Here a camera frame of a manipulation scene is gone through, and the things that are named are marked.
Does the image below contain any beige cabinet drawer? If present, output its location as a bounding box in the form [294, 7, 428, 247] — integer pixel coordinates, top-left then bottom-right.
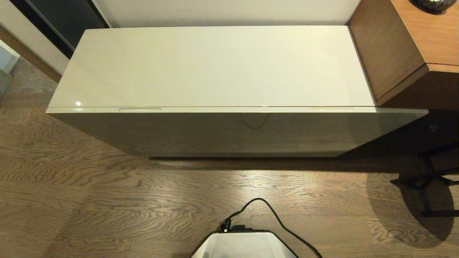
[46, 106, 429, 144]

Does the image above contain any silver black robot base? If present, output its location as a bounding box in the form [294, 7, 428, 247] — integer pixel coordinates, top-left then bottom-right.
[190, 225, 299, 258]

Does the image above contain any beige glossy cabinet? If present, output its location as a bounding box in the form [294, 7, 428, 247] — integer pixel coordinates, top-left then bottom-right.
[46, 25, 429, 158]

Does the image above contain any brown wooden desk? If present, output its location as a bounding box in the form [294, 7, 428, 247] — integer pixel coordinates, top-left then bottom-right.
[347, 0, 459, 110]

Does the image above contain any dark glass panel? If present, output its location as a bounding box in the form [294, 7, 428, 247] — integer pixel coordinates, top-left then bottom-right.
[9, 0, 110, 59]

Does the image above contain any black metal stand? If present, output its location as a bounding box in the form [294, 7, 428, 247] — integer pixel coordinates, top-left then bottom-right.
[390, 142, 459, 217]

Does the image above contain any dark round bowl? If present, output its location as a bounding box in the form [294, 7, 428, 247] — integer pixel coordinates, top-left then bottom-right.
[412, 0, 455, 13]

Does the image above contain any black base power cable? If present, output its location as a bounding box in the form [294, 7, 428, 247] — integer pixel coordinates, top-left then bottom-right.
[220, 197, 323, 258]

